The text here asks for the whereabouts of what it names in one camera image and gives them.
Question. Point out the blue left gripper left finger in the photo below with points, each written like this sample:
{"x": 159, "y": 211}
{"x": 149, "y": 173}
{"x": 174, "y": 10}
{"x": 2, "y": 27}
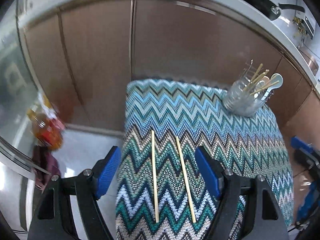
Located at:
{"x": 104, "y": 171}

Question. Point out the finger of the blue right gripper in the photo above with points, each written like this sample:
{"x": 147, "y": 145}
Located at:
{"x": 298, "y": 144}

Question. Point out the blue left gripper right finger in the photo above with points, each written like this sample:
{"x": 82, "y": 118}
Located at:
{"x": 211, "y": 170}

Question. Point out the wooden chopstick four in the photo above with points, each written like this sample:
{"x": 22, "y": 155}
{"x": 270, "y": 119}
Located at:
{"x": 186, "y": 181}

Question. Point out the wooden chopstick two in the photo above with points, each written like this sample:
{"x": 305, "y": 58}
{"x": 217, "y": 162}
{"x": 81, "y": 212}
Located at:
{"x": 154, "y": 175}

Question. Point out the light blue ceramic spoon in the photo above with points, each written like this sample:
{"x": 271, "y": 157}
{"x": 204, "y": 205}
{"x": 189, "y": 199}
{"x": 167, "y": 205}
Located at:
{"x": 275, "y": 77}

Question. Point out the wooden chopstick three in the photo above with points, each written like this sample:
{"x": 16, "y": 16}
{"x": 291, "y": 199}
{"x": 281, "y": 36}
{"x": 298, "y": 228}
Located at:
{"x": 265, "y": 75}

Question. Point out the wooden chopstick one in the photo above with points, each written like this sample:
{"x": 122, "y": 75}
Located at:
{"x": 253, "y": 77}

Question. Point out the wooden chopstick seven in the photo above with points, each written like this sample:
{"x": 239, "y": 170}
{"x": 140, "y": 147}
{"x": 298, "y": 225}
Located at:
{"x": 264, "y": 88}

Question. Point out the beige ceramic spoon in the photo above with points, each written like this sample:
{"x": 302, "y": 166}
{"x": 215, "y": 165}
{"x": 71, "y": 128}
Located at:
{"x": 262, "y": 83}

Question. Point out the wooden chopstick five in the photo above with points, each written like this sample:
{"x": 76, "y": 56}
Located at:
{"x": 256, "y": 80}

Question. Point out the zigzag knitted table cloth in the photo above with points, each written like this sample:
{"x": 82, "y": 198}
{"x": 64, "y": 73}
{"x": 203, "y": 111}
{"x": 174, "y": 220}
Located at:
{"x": 161, "y": 191}

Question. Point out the purple plastic stool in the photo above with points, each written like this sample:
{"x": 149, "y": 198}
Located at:
{"x": 42, "y": 157}

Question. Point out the cooking oil bottle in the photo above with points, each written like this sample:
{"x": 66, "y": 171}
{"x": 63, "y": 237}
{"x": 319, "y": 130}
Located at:
{"x": 44, "y": 130}

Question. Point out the copper rice cooker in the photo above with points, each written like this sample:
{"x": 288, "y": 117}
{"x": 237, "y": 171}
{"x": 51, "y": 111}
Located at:
{"x": 310, "y": 59}

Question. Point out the white water heater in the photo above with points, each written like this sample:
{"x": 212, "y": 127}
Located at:
{"x": 304, "y": 24}

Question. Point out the wire utensil rack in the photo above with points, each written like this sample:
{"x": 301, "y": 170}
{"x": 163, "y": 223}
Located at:
{"x": 252, "y": 72}

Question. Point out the black wok with handle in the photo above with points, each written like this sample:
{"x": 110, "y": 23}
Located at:
{"x": 271, "y": 10}

